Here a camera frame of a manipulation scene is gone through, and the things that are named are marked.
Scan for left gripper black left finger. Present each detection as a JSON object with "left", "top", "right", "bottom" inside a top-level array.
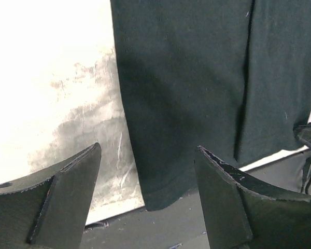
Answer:
[{"left": 0, "top": 143, "right": 102, "bottom": 248}]

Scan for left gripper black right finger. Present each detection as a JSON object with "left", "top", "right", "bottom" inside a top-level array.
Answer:
[{"left": 195, "top": 146, "right": 311, "bottom": 248}]

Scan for black t shirt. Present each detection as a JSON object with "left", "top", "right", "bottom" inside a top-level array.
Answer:
[{"left": 111, "top": 1, "right": 311, "bottom": 211}]

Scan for black base bar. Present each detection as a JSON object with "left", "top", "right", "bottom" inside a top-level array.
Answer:
[{"left": 80, "top": 150, "right": 311, "bottom": 248}]

